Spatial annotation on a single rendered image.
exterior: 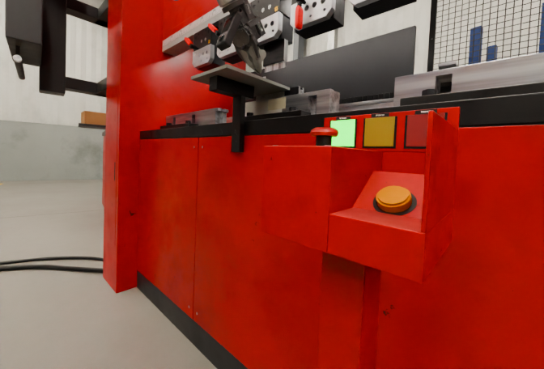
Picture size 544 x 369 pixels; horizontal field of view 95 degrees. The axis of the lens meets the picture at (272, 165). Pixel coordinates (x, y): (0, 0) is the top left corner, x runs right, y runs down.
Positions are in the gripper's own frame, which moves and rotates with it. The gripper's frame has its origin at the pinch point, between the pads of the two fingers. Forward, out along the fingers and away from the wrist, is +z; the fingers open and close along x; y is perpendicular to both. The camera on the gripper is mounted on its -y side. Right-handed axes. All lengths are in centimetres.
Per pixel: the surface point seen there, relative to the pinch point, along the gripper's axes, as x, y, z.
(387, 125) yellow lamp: -49, -29, 6
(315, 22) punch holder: -18.1, 12.8, -5.6
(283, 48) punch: -3.9, 12.6, -1.6
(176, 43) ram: 68, 23, -19
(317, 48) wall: 296, 533, 125
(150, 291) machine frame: 68, -68, 73
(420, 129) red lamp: -53, -29, 6
